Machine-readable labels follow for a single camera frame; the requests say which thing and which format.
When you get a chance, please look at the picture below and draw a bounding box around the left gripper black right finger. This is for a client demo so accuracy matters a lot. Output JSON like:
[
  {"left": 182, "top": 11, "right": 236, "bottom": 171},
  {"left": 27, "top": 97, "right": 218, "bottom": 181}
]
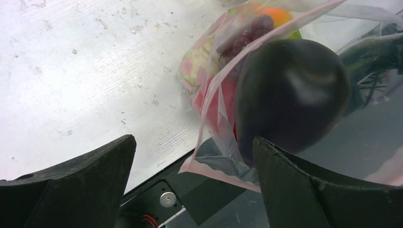
[{"left": 253, "top": 137, "right": 403, "bottom": 228}]

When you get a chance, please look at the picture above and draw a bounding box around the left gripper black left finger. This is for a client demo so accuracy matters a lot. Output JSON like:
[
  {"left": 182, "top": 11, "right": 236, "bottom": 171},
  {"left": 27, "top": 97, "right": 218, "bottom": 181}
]
[{"left": 0, "top": 134, "right": 136, "bottom": 228}]

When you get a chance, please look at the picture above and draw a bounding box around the purple eggplant toy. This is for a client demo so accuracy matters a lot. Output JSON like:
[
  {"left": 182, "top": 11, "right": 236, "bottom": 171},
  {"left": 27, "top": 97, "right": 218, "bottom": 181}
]
[{"left": 234, "top": 39, "right": 351, "bottom": 167}]

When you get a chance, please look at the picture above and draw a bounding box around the clear zip top bag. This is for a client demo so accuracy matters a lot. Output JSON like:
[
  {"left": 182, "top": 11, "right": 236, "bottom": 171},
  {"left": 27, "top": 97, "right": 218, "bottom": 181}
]
[{"left": 180, "top": 0, "right": 403, "bottom": 191}]

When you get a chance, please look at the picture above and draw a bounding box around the red tomato toy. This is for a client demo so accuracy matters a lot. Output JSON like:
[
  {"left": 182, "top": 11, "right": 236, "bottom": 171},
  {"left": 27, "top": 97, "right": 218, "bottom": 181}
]
[{"left": 192, "top": 76, "right": 238, "bottom": 136}]

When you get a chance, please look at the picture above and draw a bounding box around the green cabbage toy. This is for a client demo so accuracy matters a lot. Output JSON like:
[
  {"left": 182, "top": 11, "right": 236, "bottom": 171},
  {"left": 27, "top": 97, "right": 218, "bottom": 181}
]
[{"left": 179, "top": 38, "right": 221, "bottom": 87}]

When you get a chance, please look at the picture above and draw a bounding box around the dark red grapes toy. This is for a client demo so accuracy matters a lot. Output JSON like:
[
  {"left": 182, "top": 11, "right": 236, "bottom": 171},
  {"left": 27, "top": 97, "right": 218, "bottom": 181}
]
[{"left": 216, "top": 15, "right": 275, "bottom": 59}]

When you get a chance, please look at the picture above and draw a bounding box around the small orange fruit toy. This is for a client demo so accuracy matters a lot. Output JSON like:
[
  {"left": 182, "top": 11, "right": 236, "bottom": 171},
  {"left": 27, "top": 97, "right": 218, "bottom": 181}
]
[{"left": 252, "top": 6, "right": 293, "bottom": 40}]

